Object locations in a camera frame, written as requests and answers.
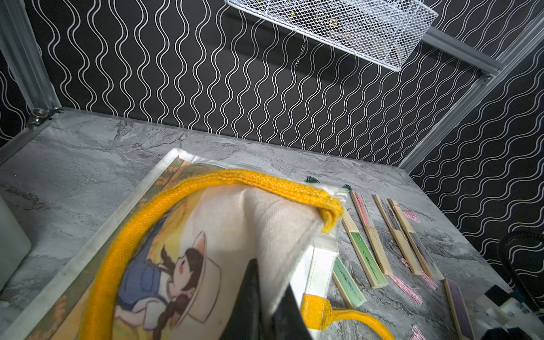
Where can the brown lidded storage box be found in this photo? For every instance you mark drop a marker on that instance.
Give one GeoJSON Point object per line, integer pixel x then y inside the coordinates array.
{"type": "Point", "coordinates": [15, 244]}

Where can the pink tassel folding fan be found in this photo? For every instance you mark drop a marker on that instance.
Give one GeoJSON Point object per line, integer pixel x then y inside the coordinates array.
{"type": "Point", "coordinates": [378, 249]}

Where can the white wire wall basket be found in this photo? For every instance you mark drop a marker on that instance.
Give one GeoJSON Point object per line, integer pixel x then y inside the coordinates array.
{"type": "Point", "coordinates": [382, 32]}

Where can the white tote bag yellow handles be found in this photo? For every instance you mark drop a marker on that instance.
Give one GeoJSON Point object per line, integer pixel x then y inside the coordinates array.
{"type": "Point", "coordinates": [172, 265]}

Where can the purple paper folding fan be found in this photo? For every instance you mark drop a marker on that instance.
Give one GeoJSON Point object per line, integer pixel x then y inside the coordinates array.
{"type": "Point", "coordinates": [459, 311]}

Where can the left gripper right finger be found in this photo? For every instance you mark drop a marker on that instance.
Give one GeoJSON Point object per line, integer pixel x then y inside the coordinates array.
{"type": "Point", "coordinates": [287, 322]}

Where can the green paper folding fan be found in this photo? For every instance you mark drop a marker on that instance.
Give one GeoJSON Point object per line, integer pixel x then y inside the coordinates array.
{"type": "Point", "coordinates": [370, 266]}

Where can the grey paper folding fan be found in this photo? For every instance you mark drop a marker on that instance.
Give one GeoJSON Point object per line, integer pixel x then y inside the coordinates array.
{"type": "Point", "coordinates": [397, 233]}

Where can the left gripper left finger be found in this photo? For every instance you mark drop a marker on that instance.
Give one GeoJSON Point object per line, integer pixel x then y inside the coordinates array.
{"type": "Point", "coordinates": [245, 320]}

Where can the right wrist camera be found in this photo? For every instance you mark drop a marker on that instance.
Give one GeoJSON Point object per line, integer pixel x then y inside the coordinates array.
{"type": "Point", "coordinates": [511, 313]}

